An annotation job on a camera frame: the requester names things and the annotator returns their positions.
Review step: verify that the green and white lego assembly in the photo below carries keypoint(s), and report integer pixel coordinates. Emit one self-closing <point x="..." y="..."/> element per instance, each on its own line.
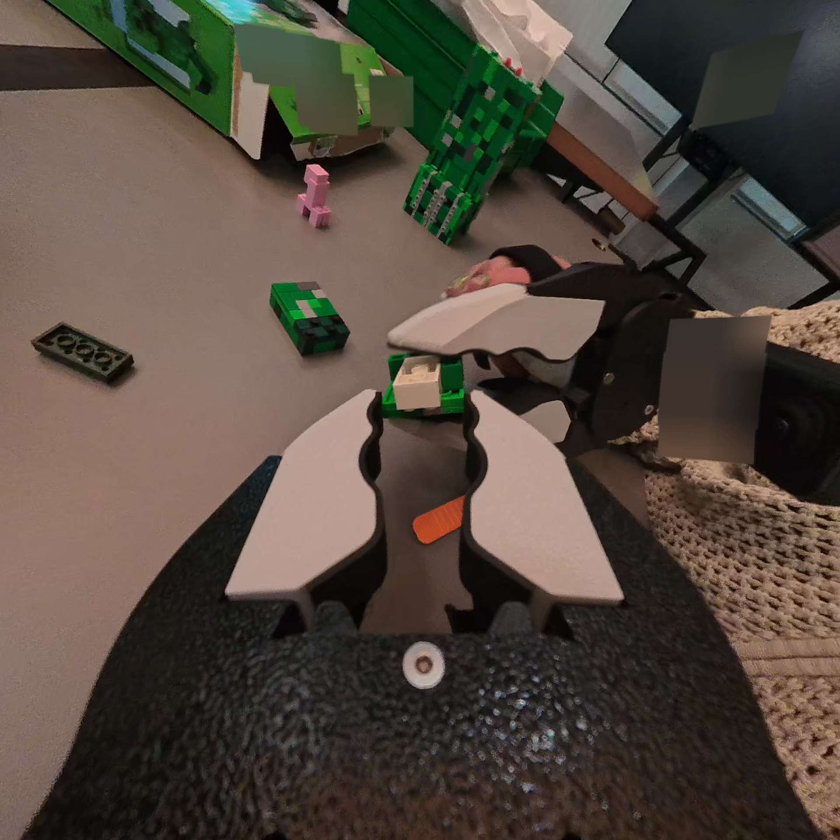
<point x="420" y="387"/>

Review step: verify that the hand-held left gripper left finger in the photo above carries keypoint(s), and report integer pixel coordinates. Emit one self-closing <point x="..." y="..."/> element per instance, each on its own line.
<point x="315" y="512"/>

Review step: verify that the small lego creeper head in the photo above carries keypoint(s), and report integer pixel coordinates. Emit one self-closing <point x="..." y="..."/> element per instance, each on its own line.
<point x="308" y="321"/>

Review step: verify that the person's right hand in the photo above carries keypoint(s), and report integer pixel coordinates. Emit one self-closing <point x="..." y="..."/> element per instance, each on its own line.
<point x="485" y="275"/>

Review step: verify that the wood edged side table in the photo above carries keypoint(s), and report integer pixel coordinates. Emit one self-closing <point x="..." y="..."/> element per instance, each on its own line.
<point x="604" y="151"/>

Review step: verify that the white plastic bag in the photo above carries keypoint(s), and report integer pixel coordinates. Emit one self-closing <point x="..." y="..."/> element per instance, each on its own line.
<point x="518" y="33"/>

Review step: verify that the pink lego pig figure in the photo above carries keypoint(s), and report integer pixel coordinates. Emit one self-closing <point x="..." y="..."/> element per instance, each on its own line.
<point x="315" y="197"/>

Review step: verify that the orange brick separator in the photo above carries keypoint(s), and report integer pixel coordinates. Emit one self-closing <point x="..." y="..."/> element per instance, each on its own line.
<point x="439" y="522"/>

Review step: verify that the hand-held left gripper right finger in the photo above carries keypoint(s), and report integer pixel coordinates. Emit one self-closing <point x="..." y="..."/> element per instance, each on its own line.
<point x="531" y="512"/>

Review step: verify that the green lego set box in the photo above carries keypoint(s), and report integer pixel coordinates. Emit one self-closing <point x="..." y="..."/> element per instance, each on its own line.
<point x="164" y="59"/>

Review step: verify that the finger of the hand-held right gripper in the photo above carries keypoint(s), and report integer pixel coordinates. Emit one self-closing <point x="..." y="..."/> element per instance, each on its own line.
<point x="551" y="420"/>
<point x="499" y="321"/>

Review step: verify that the dark green lego plate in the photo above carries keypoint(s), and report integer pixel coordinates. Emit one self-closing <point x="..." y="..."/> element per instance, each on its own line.
<point x="82" y="354"/>

